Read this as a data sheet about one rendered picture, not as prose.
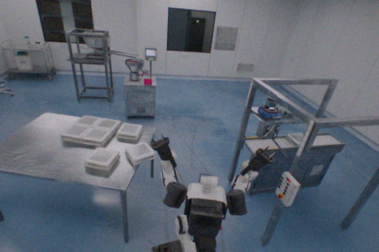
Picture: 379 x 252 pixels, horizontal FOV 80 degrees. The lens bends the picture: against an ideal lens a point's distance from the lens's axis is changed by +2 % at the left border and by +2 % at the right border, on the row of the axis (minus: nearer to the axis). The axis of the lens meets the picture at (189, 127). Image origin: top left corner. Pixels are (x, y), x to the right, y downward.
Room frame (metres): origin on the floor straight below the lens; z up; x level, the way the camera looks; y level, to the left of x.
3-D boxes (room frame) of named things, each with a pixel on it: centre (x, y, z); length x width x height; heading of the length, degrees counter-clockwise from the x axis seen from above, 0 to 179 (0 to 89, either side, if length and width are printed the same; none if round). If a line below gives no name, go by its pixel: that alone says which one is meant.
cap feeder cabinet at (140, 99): (4.43, 1.11, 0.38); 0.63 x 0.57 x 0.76; 102
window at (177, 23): (7.23, 0.27, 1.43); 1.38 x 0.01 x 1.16; 102
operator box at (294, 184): (1.52, -0.93, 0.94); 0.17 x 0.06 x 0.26; 17
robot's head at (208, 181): (1.13, -0.17, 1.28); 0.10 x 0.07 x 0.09; 89
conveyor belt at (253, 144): (2.56, -1.42, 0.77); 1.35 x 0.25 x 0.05; 107
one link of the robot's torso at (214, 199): (1.07, -0.16, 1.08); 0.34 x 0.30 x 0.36; 89
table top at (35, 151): (2.02, 1.21, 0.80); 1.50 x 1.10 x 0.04; 86
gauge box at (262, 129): (2.27, -0.90, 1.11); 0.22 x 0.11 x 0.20; 107
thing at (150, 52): (4.62, 0.93, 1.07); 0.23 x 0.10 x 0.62; 102
